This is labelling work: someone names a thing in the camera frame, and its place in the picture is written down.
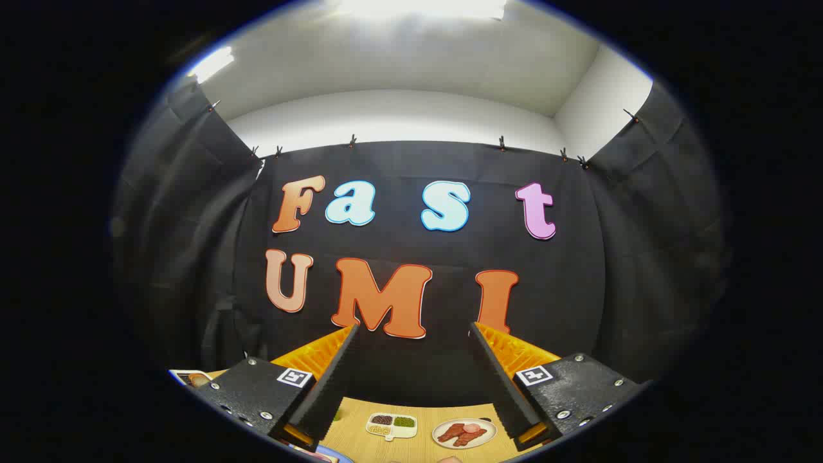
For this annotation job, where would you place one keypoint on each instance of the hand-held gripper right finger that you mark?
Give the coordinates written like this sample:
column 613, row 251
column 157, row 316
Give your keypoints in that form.
column 498, row 386

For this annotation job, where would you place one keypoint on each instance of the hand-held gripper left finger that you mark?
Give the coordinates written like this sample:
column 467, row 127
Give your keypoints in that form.
column 331, row 386

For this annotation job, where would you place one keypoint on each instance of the red-brown meat slice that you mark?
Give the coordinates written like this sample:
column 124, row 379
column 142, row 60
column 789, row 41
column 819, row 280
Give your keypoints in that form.
column 470, row 437
column 452, row 431

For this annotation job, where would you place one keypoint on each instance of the white oval plate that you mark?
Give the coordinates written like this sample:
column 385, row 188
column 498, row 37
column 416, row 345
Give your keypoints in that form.
column 482, row 442

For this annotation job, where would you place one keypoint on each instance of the pile of dark red beans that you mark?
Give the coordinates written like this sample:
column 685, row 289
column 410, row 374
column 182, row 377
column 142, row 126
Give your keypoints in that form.
column 381, row 419

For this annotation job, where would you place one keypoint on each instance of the pile of yellow soybeans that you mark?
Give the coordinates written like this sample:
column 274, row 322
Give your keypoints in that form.
column 379, row 429

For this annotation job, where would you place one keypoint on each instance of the blue plate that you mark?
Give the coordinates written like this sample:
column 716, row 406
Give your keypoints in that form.
column 335, row 457

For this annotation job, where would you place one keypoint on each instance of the white divided bean tray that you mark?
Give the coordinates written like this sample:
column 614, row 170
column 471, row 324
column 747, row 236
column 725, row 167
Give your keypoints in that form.
column 393, row 432

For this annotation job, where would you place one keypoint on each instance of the pile of green beans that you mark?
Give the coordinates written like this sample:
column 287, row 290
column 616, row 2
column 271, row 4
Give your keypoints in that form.
column 404, row 422

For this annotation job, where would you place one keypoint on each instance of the ceiling light panel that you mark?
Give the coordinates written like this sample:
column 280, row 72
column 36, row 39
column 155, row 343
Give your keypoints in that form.
column 418, row 8

